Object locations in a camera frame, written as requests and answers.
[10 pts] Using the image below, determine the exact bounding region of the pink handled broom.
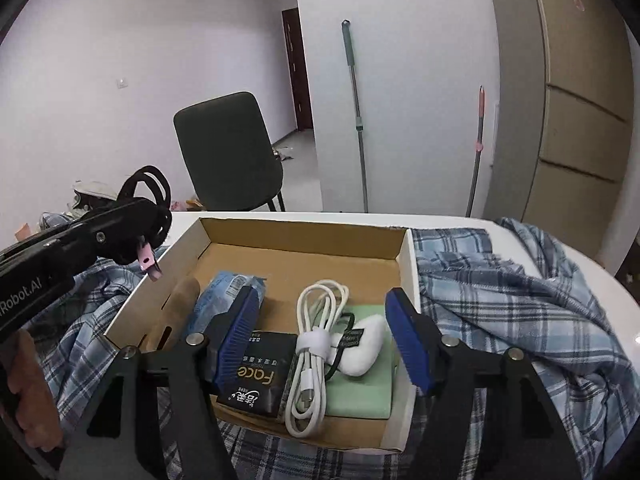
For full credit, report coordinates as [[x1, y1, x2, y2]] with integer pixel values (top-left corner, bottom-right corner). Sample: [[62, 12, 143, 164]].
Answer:
[[465, 85, 486, 217]]

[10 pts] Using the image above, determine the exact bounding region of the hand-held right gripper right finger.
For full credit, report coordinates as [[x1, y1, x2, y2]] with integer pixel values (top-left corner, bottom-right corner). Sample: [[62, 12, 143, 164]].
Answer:
[[385, 287, 583, 480]]

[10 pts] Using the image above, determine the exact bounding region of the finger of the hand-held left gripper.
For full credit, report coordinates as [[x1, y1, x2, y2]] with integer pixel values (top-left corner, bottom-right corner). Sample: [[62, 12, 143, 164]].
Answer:
[[0, 199, 172, 267]]

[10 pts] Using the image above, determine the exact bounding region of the person's left hand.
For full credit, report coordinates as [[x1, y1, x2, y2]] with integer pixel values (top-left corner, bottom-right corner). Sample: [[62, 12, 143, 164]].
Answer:
[[0, 329, 63, 453]]

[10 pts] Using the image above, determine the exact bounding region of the green sticky note pad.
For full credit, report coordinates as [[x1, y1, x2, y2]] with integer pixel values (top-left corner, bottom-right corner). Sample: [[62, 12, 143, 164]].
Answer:
[[325, 305, 401, 420]]

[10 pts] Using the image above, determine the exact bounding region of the white plush pouch black loop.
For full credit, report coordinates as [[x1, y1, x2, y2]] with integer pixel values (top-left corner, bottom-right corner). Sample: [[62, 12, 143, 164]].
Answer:
[[325, 312, 387, 386]]

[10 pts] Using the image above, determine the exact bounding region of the beige refrigerator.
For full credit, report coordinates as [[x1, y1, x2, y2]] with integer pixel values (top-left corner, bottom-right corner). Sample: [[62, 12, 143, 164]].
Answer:
[[482, 0, 633, 271]]

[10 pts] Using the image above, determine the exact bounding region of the black chair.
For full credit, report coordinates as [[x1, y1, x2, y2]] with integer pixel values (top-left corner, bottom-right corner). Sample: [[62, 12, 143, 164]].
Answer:
[[173, 91, 286, 212]]

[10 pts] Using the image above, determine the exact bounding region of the dark brown door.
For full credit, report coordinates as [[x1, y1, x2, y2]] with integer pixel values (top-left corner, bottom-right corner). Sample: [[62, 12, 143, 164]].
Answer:
[[281, 6, 315, 133]]

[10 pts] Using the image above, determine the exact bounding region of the white cardboard box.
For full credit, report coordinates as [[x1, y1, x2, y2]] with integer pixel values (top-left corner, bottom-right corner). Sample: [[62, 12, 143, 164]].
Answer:
[[102, 212, 421, 456]]

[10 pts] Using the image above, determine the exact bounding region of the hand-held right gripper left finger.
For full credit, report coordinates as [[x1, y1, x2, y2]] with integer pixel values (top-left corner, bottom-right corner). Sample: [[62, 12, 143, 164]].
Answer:
[[57, 285, 266, 480]]

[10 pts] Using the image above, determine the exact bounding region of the green handled mop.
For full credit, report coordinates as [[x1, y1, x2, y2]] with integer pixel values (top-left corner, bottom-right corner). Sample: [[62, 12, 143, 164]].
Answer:
[[341, 19, 370, 212]]

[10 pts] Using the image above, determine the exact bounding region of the black tissue packet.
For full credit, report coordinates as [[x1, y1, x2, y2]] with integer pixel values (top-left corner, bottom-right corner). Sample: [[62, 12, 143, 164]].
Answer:
[[216, 330, 298, 418]]

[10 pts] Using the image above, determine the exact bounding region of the round wooden disc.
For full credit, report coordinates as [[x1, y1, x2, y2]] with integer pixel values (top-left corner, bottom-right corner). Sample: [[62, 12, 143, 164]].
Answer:
[[145, 276, 202, 353]]

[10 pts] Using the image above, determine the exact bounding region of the blue tissue pack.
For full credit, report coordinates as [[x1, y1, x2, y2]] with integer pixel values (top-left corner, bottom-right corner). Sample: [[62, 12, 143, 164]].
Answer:
[[192, 270, 266, 341]]

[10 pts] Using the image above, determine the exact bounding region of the blue plaid cloth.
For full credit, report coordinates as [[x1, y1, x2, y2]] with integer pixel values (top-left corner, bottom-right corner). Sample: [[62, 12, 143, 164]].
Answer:
[[15, 210, 640, 480]]

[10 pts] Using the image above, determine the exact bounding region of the black cord with pink clip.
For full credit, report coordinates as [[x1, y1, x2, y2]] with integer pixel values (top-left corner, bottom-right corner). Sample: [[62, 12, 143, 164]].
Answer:
[[117, 165, 173, 281]]

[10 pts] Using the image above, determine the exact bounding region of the white cable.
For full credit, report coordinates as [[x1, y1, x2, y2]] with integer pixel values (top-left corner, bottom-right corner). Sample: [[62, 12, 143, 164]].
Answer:
[[285, 280, 351, 438]]

